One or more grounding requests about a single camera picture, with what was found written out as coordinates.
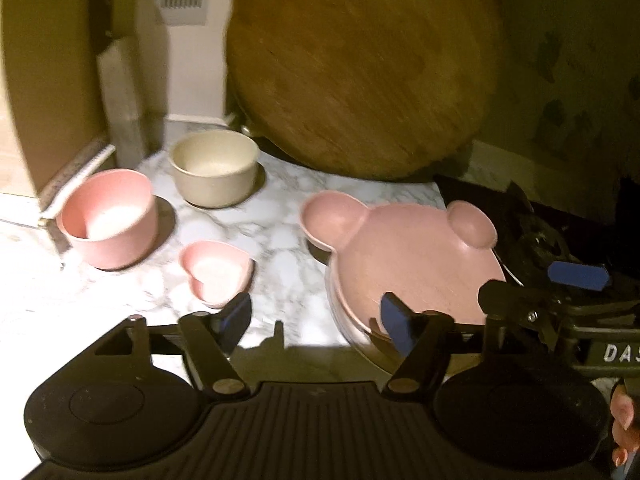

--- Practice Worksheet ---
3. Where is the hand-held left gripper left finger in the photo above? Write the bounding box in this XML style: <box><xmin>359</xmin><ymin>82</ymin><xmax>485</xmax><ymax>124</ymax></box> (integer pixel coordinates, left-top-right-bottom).
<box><xmin>94</xmin><ymin>291</ymin><xmax>253</xmax><ymax>404</ymax></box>

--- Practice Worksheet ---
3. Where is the person's right hand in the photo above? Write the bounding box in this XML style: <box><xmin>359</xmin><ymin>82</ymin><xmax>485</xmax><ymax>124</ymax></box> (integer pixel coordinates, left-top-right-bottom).
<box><xmin>610</xmin><ymin>384</ymin><xmax>640</xmax><ymax>468</ymax></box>

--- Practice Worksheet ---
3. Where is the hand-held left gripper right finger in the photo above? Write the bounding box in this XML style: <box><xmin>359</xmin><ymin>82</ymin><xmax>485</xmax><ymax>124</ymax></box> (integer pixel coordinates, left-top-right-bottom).
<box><xmin>379</xmin><ymin>291</ymin><xmax>484</xmax><ymax>404</ymax></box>

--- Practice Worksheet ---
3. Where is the pink round bowl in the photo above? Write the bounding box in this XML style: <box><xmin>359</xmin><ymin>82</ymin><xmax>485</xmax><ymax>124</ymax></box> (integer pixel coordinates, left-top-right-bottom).
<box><xmin>54</xmin><ymin>169</ymin><xmax>159</xmax><ymax>270</ymax></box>

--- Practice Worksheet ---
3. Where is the cleaver with black handle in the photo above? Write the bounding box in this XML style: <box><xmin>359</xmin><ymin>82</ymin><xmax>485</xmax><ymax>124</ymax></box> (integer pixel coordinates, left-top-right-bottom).
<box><xmin>87</xmin><ymin>0</ymin><xmax>149</xmax><ymax>157</ymax></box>

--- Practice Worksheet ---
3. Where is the beige bowl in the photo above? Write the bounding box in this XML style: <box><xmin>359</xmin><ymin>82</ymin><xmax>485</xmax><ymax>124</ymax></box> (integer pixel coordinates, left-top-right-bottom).
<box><xmin>167</xmin><ymin>130</ymin><xmax>261</xmax><ymax>209</ymax></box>

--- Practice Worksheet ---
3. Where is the pink bear-shaped plate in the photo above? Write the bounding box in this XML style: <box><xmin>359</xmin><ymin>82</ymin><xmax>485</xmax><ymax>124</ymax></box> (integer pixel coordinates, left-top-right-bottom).
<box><xmin>299</xmin><ymin>190</ymin><xmax>507</xmax><ymax>337</ymax></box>

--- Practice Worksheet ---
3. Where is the round wooden cutting board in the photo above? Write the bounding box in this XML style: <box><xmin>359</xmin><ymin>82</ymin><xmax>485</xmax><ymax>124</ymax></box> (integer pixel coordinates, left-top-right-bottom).
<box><xmin>224</xmin><ymin>0</ymin><xmax>504</xmax><ymax>182</ymax></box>

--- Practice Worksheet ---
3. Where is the black gas stove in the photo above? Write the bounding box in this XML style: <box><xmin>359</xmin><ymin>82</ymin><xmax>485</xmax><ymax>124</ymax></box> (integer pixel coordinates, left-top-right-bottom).
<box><xmin>434</xmin><ymin>174</ymin><xmax>640</xmax><ymax>306</ymax></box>

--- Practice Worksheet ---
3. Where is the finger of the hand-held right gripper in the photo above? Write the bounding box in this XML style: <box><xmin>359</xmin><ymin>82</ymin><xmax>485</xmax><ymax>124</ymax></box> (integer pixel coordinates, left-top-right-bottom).
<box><xmin>546</xmin><ymin>259</ymin><xmax>611</xmax><ymax>293</ymax></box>

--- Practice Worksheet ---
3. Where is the white patterned edge strip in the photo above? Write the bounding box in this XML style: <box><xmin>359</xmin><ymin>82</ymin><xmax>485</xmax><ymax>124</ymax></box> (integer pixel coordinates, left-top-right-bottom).
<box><xmin>39</xmin><ymin>142</ymin><xmax>117</xmax><ymax>217</ymax></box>

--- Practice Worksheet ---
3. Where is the stove burner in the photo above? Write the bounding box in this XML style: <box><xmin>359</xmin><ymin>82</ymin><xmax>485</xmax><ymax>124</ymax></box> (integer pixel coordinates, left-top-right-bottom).
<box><xmin>504</xmin><ymin>209</ymin><xmax>581</xmax><ymax>283</ymax></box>

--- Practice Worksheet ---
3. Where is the small pink heart-shaped bowl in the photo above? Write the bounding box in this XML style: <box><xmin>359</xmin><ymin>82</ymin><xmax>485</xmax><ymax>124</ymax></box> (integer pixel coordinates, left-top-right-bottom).
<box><xmin>179</xmin><ymin>240</ymin><xmax>255</xmax><ymax>310</ymax></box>

